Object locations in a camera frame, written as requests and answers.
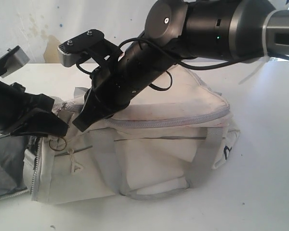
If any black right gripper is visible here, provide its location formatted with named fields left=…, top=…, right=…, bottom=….
left=72, top=39, right=179, bottom=132

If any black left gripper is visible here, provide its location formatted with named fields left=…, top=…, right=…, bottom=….
left=0, top=80, right=68, bottom=138

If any gold zipper pull ring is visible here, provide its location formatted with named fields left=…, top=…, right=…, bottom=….
left=49, top=137, right=67, bottom=152

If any white canvas backpack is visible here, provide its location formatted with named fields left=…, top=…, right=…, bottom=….
left=0, top=65, right=240, bottom=205

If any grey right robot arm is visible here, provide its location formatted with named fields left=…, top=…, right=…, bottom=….
left=71, top=0, right=289, bottom=131

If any white backdrop curtain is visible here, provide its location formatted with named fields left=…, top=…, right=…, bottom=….
left=0, top=0, right=154, bottom=64

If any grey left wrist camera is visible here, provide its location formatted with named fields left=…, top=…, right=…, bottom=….
left=0, top=45, right=30, bottom=78

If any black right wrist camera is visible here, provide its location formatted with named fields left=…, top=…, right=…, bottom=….
left=58, top=29, right=122, bottom=67

